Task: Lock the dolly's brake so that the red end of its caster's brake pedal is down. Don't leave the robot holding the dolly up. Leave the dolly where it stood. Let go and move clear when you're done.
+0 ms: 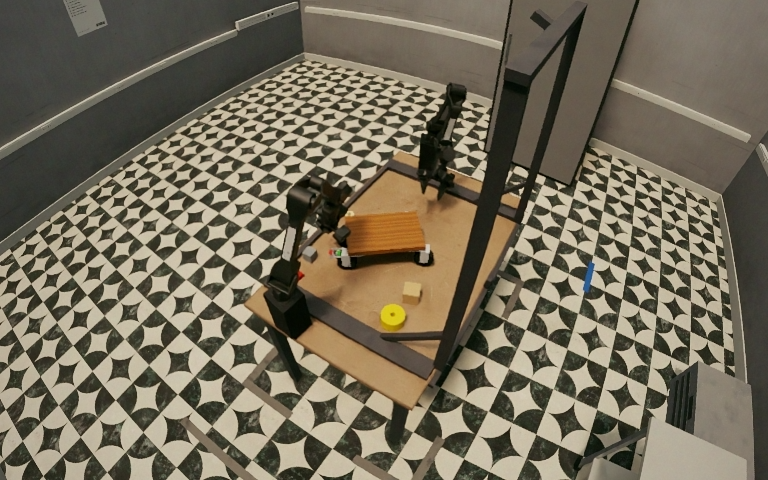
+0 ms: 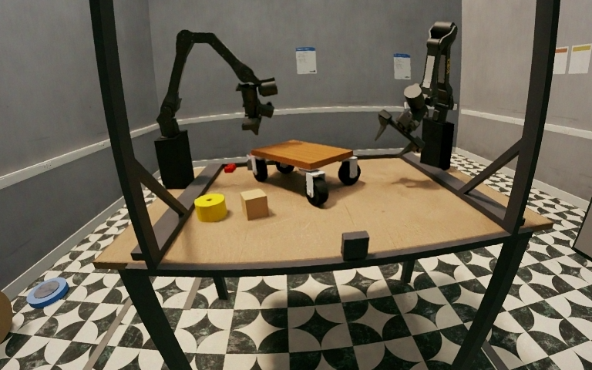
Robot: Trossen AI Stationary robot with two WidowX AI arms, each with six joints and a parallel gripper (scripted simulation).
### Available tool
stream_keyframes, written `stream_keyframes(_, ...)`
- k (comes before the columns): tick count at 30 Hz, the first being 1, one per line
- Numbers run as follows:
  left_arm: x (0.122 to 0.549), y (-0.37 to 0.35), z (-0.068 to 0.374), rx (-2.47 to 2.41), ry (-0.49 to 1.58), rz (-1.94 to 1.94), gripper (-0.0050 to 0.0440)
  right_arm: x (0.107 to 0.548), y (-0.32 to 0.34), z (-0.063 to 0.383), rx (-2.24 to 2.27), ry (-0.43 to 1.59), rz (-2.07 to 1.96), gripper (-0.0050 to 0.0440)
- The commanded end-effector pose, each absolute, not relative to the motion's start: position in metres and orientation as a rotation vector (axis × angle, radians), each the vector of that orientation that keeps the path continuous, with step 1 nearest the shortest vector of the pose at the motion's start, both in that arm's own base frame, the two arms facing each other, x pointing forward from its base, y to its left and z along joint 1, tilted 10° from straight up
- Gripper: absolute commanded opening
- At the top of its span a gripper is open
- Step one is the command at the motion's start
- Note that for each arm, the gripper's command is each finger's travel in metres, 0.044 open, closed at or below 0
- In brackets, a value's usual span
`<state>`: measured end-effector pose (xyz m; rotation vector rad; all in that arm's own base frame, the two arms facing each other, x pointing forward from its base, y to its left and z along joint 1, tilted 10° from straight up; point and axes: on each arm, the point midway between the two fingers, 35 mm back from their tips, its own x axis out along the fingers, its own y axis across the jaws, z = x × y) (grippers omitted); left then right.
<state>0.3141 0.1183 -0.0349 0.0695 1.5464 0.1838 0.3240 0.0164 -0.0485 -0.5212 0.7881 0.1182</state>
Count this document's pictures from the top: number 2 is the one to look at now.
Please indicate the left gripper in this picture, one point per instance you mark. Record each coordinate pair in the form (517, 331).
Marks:
(253, 122)

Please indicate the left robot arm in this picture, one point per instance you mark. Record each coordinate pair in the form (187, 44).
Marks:
(171, 104)

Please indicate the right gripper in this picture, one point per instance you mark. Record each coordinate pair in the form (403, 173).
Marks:
(386, 119)

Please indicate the yellow cylinder with center hole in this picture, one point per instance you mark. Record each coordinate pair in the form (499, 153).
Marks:
(210, 208)

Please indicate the small tan cardboard box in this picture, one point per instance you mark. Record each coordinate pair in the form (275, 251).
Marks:
(254, 204)

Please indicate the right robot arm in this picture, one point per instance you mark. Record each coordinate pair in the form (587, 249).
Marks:
(430, 92)

